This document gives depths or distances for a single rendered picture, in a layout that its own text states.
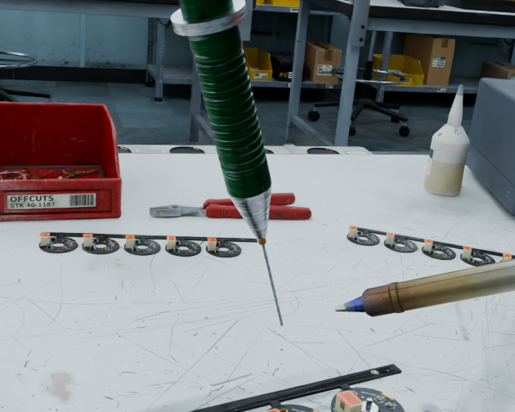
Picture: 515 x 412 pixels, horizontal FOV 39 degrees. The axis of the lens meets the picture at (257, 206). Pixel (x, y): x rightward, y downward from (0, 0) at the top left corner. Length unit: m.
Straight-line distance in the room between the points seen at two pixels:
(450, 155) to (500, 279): 0.48
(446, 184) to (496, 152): 0.05
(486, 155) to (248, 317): 0.36
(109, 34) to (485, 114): 4.06
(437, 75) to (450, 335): 4.51
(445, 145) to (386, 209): 0.09
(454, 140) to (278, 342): 0.32
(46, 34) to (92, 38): 0.27
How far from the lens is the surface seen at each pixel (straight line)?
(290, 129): 3.45
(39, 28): 4.66
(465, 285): 0.20
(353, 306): 0.21
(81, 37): 4.67
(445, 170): 0.67
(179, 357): 0.39
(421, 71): 4.87
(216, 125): 0.16
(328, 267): 0.50
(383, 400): 0.26
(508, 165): 0.66
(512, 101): 0.67
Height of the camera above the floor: 0.96
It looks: 21 degrees down
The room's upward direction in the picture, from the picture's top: 5 degrees clockwise
